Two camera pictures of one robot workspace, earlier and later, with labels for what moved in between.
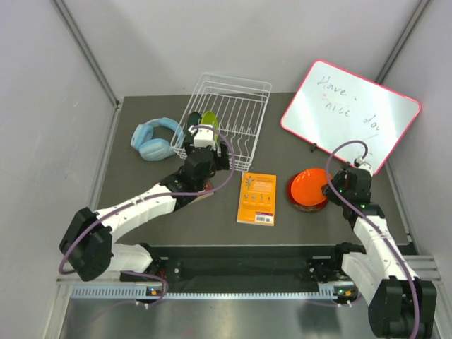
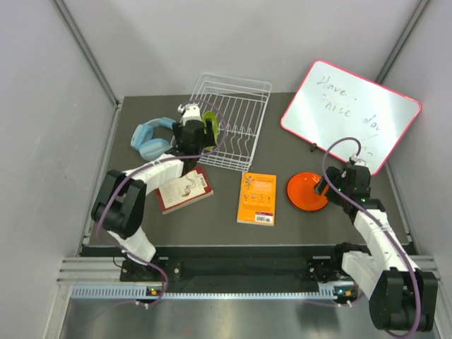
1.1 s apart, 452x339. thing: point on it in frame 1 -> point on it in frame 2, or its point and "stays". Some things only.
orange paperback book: x=257 y=199 stays
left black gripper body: x=219 y=163 -> x=207 y=140
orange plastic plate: x=306 y=190 stays
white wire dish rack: x=239 y=106 stays
